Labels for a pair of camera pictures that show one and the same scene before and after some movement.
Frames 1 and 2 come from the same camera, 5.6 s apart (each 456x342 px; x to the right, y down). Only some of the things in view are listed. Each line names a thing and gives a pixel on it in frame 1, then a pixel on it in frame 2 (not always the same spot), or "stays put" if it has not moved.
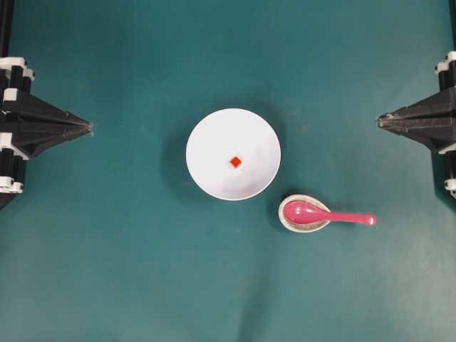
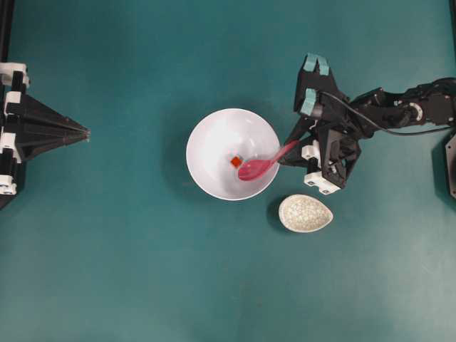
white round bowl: x=220 y=137 stays put
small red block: x=235 y=161 stays put
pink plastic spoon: x=306 y=214 → x=256 y=169
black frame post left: x=6 y=23 stays put
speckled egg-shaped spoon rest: x=300 y=227 stays put
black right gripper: x=439 y=135 → x=332 y=156
